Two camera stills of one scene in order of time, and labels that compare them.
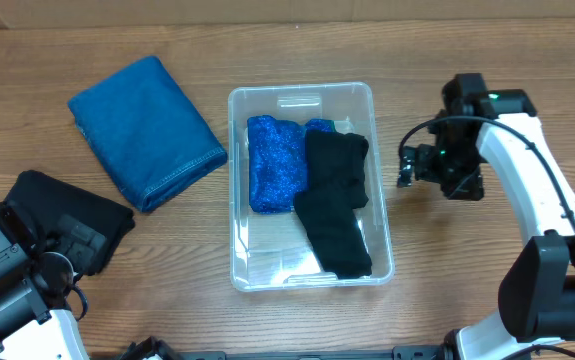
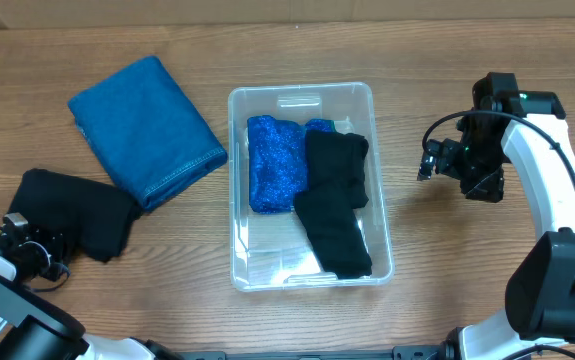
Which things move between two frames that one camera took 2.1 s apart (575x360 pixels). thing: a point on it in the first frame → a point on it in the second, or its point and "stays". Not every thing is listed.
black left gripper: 84,254 → 57,240
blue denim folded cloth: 145,132 stays
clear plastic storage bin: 274,252 stays
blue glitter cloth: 278,160 stays
